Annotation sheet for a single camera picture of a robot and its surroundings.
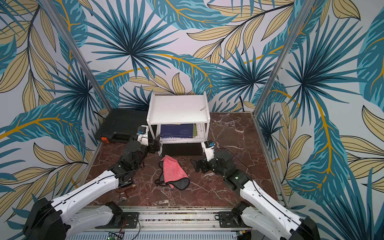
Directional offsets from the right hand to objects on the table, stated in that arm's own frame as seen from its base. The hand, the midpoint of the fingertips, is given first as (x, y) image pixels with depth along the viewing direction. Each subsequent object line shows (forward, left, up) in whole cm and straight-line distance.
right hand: (197, 155), depth 76 cm
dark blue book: (+15, +11, +1) cm, 19 cm away
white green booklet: (+16, -1, 0) cm, 16 cm away
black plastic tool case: (+33, +53, -14) cm, 64 cm away
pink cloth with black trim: (-3, +15, -16) cm, 22 cm away
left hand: (+10, +23, +5) cm, 26 cm away
